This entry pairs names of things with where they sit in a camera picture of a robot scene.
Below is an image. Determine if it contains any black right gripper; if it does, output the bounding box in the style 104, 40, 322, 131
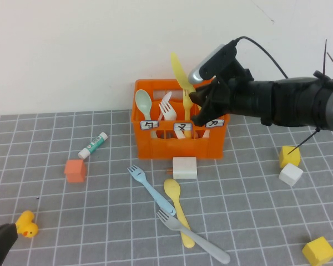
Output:
188, 76, 258, 126

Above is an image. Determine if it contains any yellow plastic knife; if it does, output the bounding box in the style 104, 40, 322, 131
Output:
170, 52, 196, 95

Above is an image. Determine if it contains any pale green plastic spoon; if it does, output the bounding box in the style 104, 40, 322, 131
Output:
135, 89, 154, 121

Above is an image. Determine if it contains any grey plastic fork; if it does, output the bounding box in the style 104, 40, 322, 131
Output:
156, 208, 231, 264

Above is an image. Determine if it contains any orange plastic cutlery holder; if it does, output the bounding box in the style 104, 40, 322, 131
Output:
130, 79, 230, 160

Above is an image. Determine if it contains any yellow rubber duck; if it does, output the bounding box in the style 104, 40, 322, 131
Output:
14, 209, 39, 238

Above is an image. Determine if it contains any yellow plastic fork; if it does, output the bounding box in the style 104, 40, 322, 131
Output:
183, 88, 194, 139

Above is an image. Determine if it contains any paper label knife character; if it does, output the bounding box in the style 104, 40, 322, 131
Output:
205, 119, 225, 129

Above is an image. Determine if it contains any paper label fork character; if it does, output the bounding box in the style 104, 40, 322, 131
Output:
174, 122, 193, 132

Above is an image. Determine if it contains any white fork in crate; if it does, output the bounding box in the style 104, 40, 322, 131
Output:
152, 91, 173, 138

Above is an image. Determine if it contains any paper label spoon character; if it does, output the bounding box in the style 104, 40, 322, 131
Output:
140, 120, 159, 130

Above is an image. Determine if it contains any white eraser block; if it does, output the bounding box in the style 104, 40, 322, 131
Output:
166, 156, 198, 180

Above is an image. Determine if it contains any orange foam block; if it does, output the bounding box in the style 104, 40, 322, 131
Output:
64, 158, 87, 183

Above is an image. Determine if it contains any yellow plastic spoon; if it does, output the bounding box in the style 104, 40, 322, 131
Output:
163, 178, 196, 248

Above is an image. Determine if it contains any light blue plastic fork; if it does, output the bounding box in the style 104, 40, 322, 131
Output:
127, 165, 177, 217

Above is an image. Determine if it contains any yellow foam cube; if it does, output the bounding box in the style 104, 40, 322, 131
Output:
279, 146, 301, 168
302, 236, 333, 266

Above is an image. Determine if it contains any white foam cube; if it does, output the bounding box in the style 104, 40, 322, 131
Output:
279, 162, 304, 187

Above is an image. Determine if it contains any green white glue stick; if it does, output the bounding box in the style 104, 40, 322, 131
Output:
78, 131, 108, 159

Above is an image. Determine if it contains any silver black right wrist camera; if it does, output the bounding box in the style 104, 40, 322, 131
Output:
187, 43, 237, 85

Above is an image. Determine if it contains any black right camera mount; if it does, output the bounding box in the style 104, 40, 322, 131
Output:
213, 59, 254, 84

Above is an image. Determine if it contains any black right camera cable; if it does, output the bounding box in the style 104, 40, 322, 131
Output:
234, 37, 290, 80

